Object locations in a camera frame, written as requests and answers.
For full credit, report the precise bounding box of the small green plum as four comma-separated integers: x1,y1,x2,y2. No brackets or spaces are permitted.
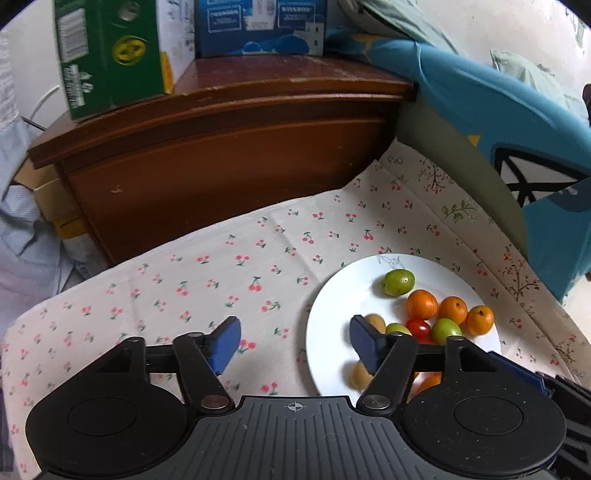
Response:
386,323,412,335

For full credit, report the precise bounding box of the brown longan one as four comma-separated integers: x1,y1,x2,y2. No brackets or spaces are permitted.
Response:
365,314,387,334

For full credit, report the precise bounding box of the red cherry tomato small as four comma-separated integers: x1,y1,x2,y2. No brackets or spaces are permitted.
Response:
406,318,431,343

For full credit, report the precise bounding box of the orange tangerine six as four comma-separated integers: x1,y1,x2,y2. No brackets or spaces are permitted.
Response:
406,289,439,320

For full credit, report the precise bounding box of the lone green plum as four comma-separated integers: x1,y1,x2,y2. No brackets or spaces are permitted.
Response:
383,269,416,298

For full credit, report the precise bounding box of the orange tangerine two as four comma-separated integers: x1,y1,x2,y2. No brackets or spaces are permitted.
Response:
465,305,495,336

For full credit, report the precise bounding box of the white floral plate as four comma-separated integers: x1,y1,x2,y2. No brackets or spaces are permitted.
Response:
305,253,483,403

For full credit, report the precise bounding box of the orange tangerine one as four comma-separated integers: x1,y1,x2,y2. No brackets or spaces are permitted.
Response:
438,296,469,325

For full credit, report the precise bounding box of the red cherry tomato long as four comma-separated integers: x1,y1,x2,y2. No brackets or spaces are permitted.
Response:
419,338,439,346

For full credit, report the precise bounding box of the orange tangerine four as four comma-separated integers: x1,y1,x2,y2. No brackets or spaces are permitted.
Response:
416,372,442,394

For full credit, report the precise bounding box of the cherry print tablecloth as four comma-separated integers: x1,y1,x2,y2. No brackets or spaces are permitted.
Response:
2,142,590,479

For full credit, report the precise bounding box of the blue gray hanging cloth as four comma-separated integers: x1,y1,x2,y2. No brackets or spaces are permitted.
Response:
1,118,107,332

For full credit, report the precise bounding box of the cardboard box on floor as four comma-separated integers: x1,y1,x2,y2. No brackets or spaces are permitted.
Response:
14,157,88,240

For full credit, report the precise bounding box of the blue patterned pillow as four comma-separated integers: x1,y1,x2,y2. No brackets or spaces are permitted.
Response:
325,30,590,300

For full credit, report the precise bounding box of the brown wooden cabinet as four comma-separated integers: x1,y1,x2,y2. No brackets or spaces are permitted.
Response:
29,55,417,264

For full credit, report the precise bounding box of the pale green pillow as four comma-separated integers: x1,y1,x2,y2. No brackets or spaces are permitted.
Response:
490,49,589,123

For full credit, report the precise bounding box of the green milk carton box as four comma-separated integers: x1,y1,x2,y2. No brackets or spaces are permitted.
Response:
53,0,195,121

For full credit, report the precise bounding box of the blue carton box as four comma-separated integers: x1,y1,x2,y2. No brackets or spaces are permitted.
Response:
195,0,327,58

